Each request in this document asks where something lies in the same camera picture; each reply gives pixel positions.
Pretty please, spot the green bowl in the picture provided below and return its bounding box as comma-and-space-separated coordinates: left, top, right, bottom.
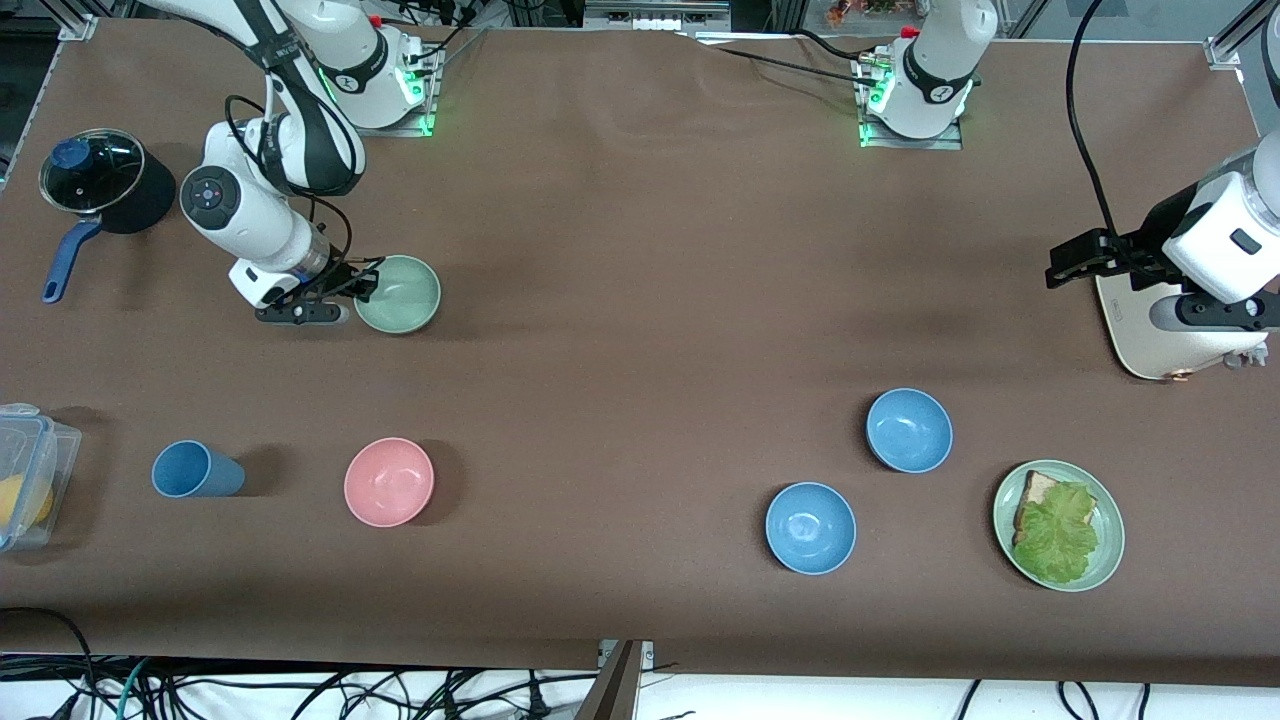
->
354, 255, 442, 335

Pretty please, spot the blue bowl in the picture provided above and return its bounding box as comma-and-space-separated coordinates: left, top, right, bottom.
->
866, 388, 954, 474
765, 482, 858, 576

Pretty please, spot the pink bowl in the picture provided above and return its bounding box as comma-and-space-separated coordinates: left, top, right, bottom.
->
343, 437, 436, 528

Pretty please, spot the cream toaster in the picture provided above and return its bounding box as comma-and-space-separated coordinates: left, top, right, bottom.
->
1095, 272, 1271, 383

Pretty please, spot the bread slice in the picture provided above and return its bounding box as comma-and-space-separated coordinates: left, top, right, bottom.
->
1013, 470, 1099, 546

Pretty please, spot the blue cup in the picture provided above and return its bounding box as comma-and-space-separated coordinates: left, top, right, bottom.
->
151, 440, 246, 499

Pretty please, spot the brown table cover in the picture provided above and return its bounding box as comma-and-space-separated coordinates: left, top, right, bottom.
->
0, 15, 1280, 689

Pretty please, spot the green lettuce leaf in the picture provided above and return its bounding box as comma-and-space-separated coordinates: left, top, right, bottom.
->
1012, 482, 1101, 586

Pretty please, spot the glass lid blue knob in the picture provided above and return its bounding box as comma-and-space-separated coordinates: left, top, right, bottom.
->
39, 128, 147, 214

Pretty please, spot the green plate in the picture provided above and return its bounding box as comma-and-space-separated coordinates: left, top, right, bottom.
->
993, 460, 1126, 593

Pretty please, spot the clear plastic container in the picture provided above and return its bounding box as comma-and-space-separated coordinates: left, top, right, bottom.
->
0, 403, 83, 553

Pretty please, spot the yellow food in container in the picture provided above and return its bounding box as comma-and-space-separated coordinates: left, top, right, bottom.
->
0, 474, 54, 529

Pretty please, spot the grey power strip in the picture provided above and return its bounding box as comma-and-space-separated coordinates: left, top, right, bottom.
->
584, 0, 733, 32

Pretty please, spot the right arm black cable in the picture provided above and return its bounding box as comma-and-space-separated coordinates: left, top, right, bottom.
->
224, 94, 354, 265

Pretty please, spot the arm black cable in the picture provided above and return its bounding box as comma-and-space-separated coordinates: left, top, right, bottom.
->
224, 94, 354, 265
1064, 0, 1141, 249

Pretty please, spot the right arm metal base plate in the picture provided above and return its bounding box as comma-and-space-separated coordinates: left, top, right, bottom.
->
352, 60, 437, 138

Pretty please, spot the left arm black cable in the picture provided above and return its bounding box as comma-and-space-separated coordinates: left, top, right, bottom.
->
1064, 0, 1141, 249

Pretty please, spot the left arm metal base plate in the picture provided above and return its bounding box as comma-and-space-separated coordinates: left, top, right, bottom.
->
858, 58, 964, 151

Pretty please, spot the black pot blue handle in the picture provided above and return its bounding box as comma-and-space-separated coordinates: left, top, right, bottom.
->
40, 128, 178, 304

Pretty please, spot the black base cable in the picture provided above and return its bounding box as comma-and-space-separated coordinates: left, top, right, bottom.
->
678, 32, 881, 89
793, 28, 876, 67

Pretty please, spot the black floor cable loop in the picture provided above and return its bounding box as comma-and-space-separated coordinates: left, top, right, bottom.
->
0, 606, 98, 693

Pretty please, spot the teal floor cable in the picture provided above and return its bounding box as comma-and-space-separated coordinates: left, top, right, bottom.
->
114, 656, 153, 720

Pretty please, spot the metal table post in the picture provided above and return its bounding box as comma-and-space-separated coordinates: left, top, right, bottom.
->
574, 640, 657, 720

